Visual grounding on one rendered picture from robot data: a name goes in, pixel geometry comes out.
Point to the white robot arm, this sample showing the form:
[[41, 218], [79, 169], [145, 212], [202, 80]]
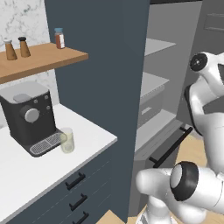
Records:
[[186, 189]]

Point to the glass of lemonade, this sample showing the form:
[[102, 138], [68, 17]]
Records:
[[67, 141]]

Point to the open grey fridge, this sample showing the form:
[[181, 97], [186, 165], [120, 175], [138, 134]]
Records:
[[163, 96]]

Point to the dark blue tall cabinet panel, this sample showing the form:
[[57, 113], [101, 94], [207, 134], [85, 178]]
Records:
[[99, 87]]

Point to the black coffee machine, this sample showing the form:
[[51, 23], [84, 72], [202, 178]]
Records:
[[27, 116]]

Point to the dark blue drawer front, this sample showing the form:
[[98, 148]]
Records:
[[96, 211], [58, 192], [87, 194]]

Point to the spice jar with blue lid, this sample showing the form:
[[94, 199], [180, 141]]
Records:
[[59, 39]]

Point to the brown shaker with black cap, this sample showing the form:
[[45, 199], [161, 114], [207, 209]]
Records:
[[24, 48]]

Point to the brown shaker with grey cap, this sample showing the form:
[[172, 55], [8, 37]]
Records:
[[10, 51]]

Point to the wooden wall shelf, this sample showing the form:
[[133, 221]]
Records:
[[40, 59]]

